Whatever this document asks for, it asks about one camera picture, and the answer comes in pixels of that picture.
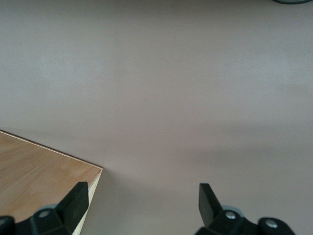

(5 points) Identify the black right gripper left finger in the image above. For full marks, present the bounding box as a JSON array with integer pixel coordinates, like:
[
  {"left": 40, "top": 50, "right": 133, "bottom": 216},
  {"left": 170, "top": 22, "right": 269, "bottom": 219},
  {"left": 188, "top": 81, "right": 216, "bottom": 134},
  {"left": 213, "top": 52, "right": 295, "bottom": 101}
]
[{"left": 0, "top": 182, "right": 89, "bottom": 235}]

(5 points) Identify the oak wooden drawer cabinet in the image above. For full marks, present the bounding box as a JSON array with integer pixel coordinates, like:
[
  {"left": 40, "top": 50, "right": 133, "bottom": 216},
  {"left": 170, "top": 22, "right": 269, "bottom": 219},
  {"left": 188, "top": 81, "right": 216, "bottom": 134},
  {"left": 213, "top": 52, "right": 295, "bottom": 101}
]
[{"left": 0, "top": 129, "right": 103, "bottom": 235}]

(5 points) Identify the dark teal round object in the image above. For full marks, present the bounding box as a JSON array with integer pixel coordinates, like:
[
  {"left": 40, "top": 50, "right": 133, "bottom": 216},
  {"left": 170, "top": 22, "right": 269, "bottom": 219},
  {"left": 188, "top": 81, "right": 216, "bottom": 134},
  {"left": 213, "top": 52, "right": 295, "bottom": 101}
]
[{"left": 272, "top": 0, "right": 311, "bottom": 4}]

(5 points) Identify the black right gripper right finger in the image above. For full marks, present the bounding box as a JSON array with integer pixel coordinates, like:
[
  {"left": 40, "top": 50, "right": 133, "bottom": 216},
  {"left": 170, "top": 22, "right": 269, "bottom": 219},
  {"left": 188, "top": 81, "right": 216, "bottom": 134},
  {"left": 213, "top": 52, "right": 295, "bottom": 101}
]
[{"left": 193, "top": 183, "right": 295, "bottom": 235}]

